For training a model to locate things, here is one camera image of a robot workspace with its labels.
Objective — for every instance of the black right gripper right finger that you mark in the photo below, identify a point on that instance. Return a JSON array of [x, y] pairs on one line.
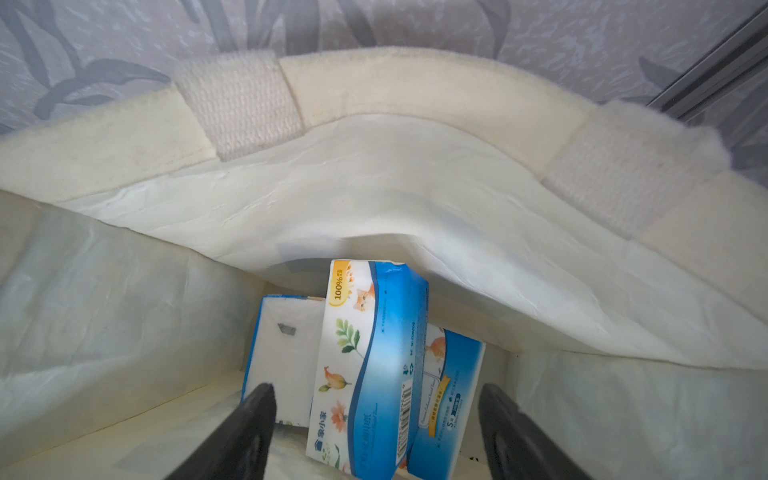
[[516, 448]]

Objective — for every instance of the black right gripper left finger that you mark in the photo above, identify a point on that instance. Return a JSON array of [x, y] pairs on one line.
[[239, 447]]

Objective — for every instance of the blue floral tissue pack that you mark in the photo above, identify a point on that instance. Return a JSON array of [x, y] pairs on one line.
[[284, 353]]

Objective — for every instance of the blue white tissue pack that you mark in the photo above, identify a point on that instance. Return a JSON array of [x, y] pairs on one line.
[[369, 373]]

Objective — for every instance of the cream starry night canvas bag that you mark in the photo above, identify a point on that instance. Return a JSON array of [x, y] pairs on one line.
[[611, 259]]

